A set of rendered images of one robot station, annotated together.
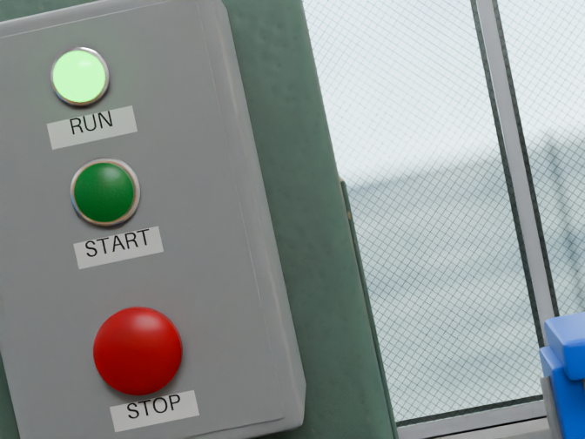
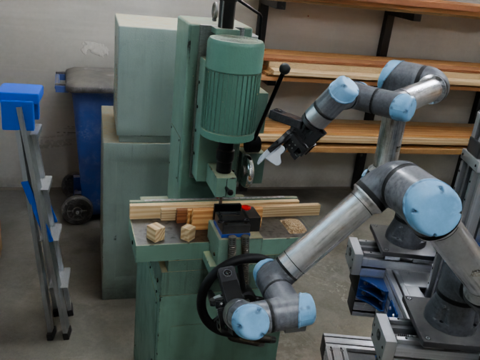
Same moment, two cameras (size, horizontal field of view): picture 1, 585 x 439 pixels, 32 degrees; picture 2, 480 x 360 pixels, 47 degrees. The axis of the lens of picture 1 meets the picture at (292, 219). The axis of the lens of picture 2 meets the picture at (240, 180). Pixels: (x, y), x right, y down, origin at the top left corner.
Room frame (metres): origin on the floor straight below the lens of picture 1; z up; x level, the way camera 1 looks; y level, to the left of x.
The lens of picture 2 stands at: (1.09, 1.97, 1.73)
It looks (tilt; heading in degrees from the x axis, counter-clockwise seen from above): 22 degrees down; 249
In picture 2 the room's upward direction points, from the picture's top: 6 degrees clockwise
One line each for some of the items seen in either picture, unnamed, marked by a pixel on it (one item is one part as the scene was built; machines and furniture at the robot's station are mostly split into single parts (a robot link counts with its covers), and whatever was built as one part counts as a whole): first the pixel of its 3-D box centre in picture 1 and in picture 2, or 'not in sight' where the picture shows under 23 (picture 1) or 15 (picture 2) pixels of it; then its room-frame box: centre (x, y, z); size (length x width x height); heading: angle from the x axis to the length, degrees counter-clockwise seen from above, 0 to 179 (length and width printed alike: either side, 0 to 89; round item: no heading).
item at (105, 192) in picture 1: (104, 192); not in sight; (0.35, 0.06, 1.42); 0.02 x 0.01 x 0.02; 88
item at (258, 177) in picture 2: not in sight; (250, 165); (0.37, 0.19, 1.02); 0.09 x 0.07 x 0.12; 178
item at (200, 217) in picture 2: not in sight; (227, 218); (0.54, 0.45, 0.94); 0.24 x 0.02 x 0.07; 178
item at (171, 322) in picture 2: not in sight; (198, 326); (0.54, 0.25, 0.36); 0.58 x 0.45 x 0.71; 88
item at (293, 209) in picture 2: not in sight; (243, 211); (0.45, 0.38, 0.92); 0.58 x 0.02 x 0.04; 178
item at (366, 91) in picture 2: not in sight; (357, 96); (0.23, 0.61, 1.40); 0.11 x 0.11 x 0.08; 34
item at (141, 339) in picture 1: (137, 350); not in sight; (0.35, 0.06, 1.36); 0.03 x 0.01 x 0.03; 88
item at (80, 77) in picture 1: (78, 76); not in sight; (0.35, 0.06, 1.46); 0.02 x 0.01 x 0.02; 88
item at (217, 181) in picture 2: not in sight; (221, 181); (0.54, 0.35, 1.03); 0.14 x 0.07 x 0.09; 88
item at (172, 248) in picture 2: not in sight; (225, 240); (0.55, 0.48, 0.87); 0.61 x 0.30 x 0.06; 178
